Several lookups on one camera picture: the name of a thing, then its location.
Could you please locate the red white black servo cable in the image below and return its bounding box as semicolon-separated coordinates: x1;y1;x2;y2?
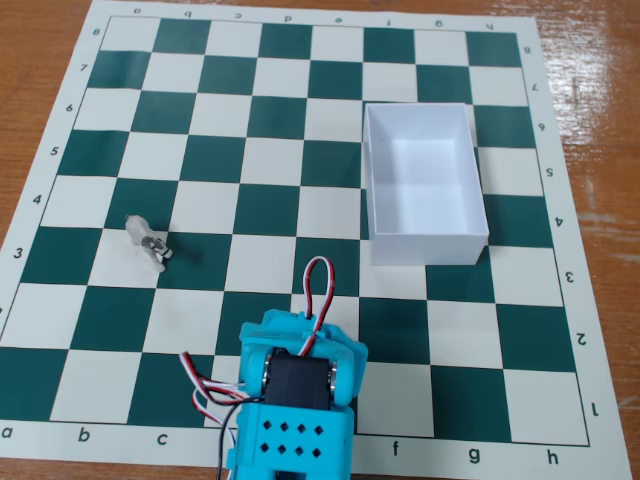
179;351;251;417

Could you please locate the red white black looped cable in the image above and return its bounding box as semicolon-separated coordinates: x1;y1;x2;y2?
302;256;336;357

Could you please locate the white rectangular open box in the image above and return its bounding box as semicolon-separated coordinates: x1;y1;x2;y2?
363;102;490;267

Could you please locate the cyan gripper black servo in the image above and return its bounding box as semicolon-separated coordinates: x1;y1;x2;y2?
240;308;370;369

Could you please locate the small white toy horse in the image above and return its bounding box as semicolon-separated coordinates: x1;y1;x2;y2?
125;213;174;272

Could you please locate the green and cream chessboard mat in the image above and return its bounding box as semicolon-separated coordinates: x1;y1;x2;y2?
0;0;632;476

